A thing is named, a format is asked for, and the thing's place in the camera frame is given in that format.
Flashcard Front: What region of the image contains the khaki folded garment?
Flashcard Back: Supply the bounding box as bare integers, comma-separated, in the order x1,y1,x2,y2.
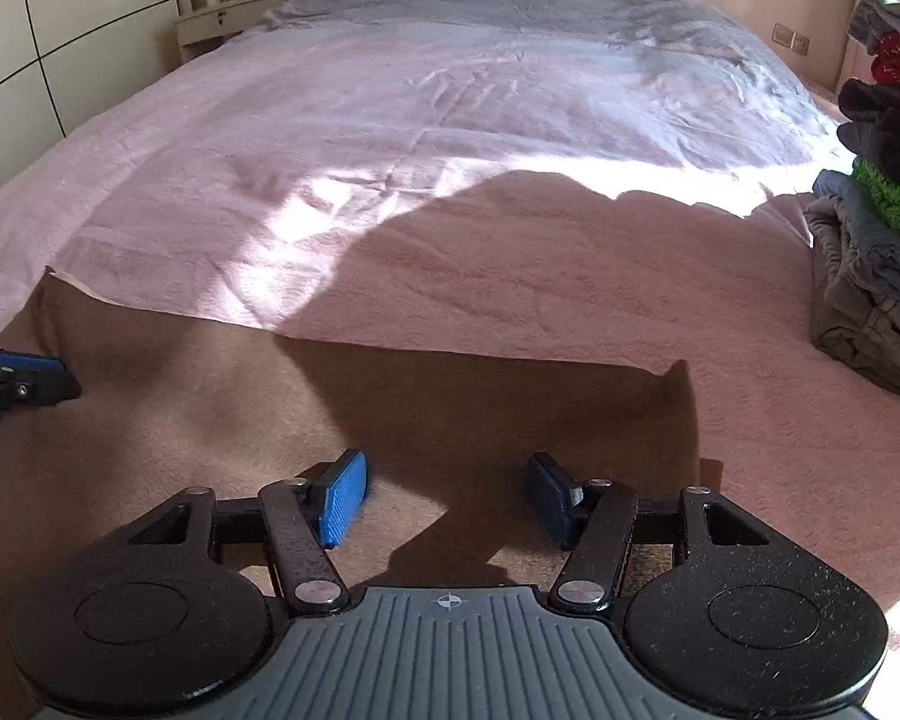
806,195,900,395

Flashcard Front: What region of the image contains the wall socket plate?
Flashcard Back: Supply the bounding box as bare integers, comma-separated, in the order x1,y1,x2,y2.
770,23,809,57

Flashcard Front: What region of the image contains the grey top folded garment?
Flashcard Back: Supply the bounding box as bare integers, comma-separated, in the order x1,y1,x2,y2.
847,0,900,55

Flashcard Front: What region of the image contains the pink and grey bedspread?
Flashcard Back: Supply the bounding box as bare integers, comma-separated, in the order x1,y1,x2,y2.
0,0,900,718

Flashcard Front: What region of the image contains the black folded garment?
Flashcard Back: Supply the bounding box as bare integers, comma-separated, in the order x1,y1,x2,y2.
837,78,900,184

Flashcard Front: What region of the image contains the blue-grey folded garment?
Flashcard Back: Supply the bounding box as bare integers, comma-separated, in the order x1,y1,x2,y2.
813,169,900,304

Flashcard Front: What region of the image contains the brown knit sweater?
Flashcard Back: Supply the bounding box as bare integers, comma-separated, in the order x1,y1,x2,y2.
0,277,701,718

